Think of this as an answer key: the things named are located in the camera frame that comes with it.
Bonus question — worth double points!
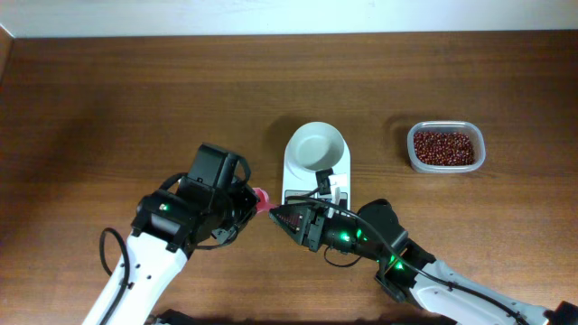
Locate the pink plastic measuring scoop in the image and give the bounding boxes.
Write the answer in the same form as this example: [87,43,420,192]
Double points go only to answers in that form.
[253,188,276,213]

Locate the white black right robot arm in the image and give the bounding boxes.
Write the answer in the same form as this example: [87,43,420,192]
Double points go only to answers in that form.
[269,197,577,324]

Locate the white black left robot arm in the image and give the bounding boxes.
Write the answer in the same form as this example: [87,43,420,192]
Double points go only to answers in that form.
[84,144,259,324]

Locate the white digital kitchen scale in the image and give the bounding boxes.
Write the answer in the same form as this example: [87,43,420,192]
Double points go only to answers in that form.
[282,142,351,209]

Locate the white round bowl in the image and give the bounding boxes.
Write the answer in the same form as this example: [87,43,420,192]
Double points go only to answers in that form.
[285,122,345,172]

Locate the red beans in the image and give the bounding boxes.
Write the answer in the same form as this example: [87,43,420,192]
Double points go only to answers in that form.
[413,132,475,166]

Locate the clear plastic bean container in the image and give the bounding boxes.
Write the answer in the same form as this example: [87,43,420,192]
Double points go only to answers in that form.
[406,121,486,173]

